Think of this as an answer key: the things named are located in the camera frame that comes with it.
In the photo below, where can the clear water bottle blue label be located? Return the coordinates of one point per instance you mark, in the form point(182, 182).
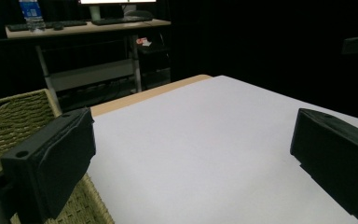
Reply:
point(31, 12)

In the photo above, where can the black computer mouse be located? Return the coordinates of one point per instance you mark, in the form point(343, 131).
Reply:
point(58, 26)

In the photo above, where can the white table mat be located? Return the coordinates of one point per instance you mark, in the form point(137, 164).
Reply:
point(199, 140)

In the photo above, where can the black keyboard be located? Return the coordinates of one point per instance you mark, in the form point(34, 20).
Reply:
point(121, 20)
point(71, 23)

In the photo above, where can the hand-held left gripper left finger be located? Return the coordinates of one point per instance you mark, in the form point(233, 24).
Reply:
point(49, 161)

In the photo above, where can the green woven basket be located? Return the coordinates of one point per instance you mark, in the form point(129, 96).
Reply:
point(15, 124)

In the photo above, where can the wooden desk with white legs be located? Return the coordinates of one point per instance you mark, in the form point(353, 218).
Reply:
point(90, 28)

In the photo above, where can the computer monitor on white stand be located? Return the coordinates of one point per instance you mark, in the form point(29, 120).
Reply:
point(94, 11)

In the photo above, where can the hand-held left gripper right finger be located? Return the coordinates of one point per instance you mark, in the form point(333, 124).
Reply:
point(338, 155)

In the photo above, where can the small red and white packet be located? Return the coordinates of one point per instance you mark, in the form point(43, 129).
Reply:
point(143, 41)

